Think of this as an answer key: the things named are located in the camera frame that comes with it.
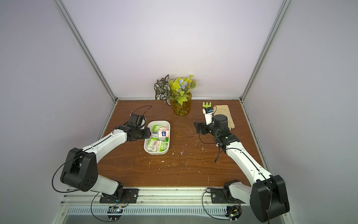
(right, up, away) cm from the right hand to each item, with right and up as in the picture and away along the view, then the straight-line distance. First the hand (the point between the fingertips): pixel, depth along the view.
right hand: (201, 118), depth 81 cm
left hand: (-33, -10, +10) cm, 36 cm away
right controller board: (+15, -48, -11) cm, 52 cm away
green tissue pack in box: (-33, -17, +11) cm, 38 cm away
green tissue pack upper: (-31, -8, +18) cm, 36 cm away
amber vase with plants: (-15, +17, +14) cm, 27 cm away
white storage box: (-27, -16, +7) cm, 32 cm away
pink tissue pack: (-24, -11, +11) cm, 29 cm away
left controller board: (-47, -50, -9) cm, 69 cm away
